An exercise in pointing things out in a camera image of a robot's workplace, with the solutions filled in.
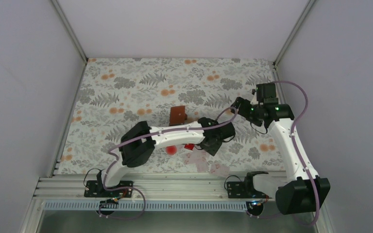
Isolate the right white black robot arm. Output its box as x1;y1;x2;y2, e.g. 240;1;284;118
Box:
232;82;330;215

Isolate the white pink card lowest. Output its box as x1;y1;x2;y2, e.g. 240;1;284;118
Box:
209;163;230;178

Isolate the red card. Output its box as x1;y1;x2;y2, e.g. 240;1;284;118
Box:
184;144;195;150

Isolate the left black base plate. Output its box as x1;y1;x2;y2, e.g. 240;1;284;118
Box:
84;180;134;198

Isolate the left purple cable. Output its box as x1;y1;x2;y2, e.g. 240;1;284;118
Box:
98;106;239;220

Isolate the blue slotted cable duct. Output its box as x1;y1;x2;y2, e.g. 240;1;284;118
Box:
43;200;247;212

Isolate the aluminium rail frame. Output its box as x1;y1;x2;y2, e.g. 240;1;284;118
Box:
34;175;322;200

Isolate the red round spot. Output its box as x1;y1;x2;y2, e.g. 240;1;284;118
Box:
166;146;178;156

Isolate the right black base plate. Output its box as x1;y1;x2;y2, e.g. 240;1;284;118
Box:
225;182;267;199

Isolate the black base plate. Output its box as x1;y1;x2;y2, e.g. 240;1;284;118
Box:
84;180;134;198
225;182;267;199

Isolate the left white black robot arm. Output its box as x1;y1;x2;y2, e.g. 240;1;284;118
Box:
96;117;236;197

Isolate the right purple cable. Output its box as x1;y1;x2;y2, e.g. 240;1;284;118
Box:
247;81;321;226

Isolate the floral patterned table mat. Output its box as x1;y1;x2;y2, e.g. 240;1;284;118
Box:
57;58;285;174

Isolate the brown leather card holder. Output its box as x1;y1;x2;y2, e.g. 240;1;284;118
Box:
169;105;187;126

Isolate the purple cable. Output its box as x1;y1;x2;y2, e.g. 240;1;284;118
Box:
247;81;321;226
98;106;239;220

